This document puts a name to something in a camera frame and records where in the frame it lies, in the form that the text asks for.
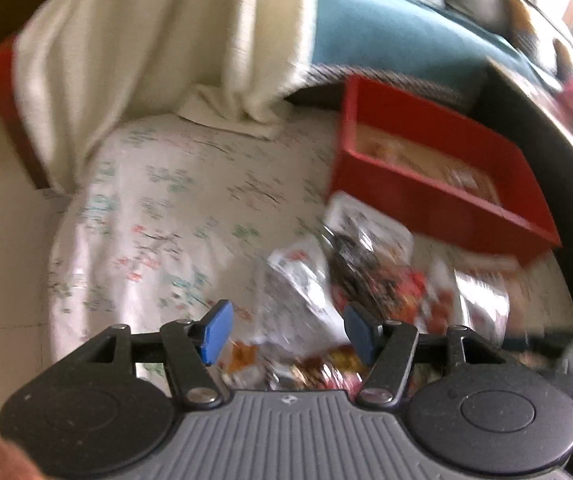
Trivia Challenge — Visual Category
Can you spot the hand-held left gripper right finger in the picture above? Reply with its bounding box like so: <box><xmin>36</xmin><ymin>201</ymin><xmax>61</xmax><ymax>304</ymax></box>
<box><xmin>342</xmin><ymin>301</ymin><xmax>507</xmax><ymax>408</ymax></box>

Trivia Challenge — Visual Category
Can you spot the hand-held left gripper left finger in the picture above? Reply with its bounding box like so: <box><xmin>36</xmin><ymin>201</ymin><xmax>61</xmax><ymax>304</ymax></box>
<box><xmin>74</xmin><ymin>300</ymin><xmax>234</xmax><ymax>408</ymax></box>

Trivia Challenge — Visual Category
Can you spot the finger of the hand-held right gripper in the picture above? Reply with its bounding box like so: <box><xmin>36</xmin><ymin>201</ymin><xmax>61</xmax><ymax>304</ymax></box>
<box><xmin>507</xmin><ymin>334</ymin><xmax>573</xmax><ymax>357</ymax></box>

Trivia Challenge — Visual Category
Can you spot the orange white snack packet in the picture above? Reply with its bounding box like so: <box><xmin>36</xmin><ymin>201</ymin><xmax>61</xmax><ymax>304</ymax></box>
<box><xmin>220</xmin><ymin>340</ymin><xmax>262</xmax><ymax>386</ymax></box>

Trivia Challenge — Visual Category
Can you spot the red cardboard box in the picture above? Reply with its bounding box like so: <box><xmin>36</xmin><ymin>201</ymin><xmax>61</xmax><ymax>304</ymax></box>
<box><xmin>329</xmin><ymin>75</ymin><xmax>562</xmax><ymax>267</ymax></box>

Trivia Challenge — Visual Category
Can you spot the dark multicoloured snack packet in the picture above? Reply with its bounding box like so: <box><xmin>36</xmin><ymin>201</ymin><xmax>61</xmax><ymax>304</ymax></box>
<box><xmin>266</xmin><ymin>345</ymin><xmax>369</xmax><ymax>392</ymax></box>

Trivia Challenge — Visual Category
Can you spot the silver and red snack packet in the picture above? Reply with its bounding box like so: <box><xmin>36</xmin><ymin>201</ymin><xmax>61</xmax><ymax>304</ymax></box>
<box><xmin>453</xmin><ymin>270</ymin><xmax>511</xmax><ymax>348</ymax></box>

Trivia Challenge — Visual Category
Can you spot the floral white sheet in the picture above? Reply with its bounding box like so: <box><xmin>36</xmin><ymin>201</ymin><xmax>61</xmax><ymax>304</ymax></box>
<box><xmin>46</xmin><ymin>112</ymin><xmax>573</xmax><ymax>391</ymax></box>

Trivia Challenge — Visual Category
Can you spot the dark table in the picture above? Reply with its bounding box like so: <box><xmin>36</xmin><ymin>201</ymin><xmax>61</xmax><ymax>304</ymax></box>
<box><xmin>473</xmin><ymin>55</ymin><xmax>573</xmax><ymax>331</ymax></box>

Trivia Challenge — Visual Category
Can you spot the cream blanket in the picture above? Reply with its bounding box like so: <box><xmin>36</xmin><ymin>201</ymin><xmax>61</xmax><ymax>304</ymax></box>
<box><xmin>14</xmin><ymin>0</ymin><xmax>319</xmax><ymax>196</ymax></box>

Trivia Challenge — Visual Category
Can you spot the teal sofa cushion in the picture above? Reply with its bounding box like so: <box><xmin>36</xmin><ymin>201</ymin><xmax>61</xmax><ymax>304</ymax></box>
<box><xmin>306</xmin><ymin>0</ymin><xmax>542</xmax><ymax>106</ymax></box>

